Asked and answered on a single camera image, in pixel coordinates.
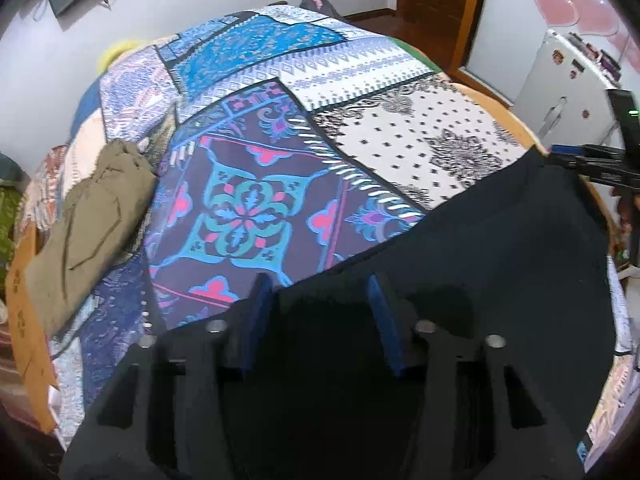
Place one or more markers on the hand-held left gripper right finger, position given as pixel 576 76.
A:
pixel 382 322

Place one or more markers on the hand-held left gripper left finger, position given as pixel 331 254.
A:
pixel 257 322

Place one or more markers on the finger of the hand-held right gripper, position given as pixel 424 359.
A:
pixel 605 170
pixel 590 150

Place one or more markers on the black pants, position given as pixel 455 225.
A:
pixel 500 240

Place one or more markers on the olive green pants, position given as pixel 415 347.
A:
pixel 85 240

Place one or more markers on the white refrigerator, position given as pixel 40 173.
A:
pixel 565 85

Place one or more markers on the white wardrobe door pink hearts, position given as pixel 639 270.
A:
pixel 505 20

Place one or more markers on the patchwork printed blanket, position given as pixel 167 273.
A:
pixel 250 160

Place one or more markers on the wooden folding table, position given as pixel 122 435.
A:
pixel 25 320

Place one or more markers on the orange striped blanket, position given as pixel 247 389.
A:
pixel 50 175

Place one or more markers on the yellow foam tube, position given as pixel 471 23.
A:
pixel 117 50

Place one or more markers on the grey bag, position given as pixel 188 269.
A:
pixel 320 4

